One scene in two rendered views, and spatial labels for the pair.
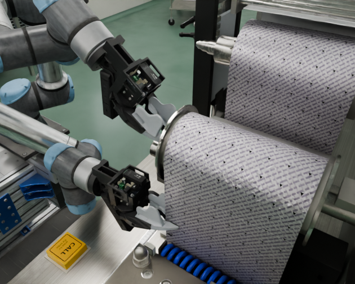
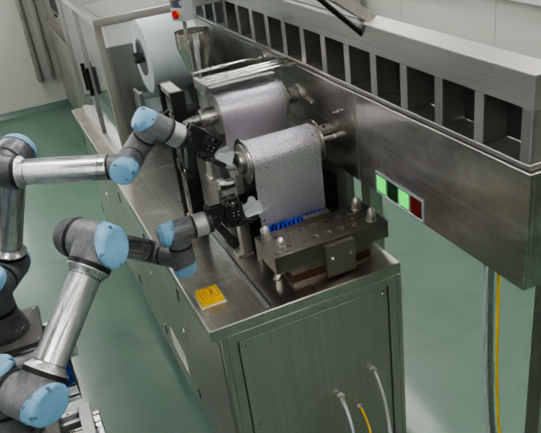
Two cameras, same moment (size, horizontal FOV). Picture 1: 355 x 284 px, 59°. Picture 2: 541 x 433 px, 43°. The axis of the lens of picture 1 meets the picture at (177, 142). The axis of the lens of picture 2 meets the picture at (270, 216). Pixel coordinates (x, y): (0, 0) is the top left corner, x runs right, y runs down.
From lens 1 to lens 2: 182 cm
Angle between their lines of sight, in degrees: 45
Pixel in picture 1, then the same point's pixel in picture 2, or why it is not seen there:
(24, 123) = not seen: hidden behind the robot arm
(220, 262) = (296, 210)
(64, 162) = (182, 224)
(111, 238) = (218, 278)
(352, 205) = (326, 130)
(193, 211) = (275, 185)
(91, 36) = (181, 127)
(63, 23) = (166, 127)
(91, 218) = (191, 285)
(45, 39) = (142, 148)
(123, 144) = not seen: outside the picture
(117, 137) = not seen: outside the picture
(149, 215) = (254, 210)
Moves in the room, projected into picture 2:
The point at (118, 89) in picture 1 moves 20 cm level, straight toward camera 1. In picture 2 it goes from (206, 147) to (267, 149)
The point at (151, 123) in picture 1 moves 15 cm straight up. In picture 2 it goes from (227, 158) to (220, 112)
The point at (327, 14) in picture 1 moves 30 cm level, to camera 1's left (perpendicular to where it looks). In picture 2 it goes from (252, 74) to (197, 103)
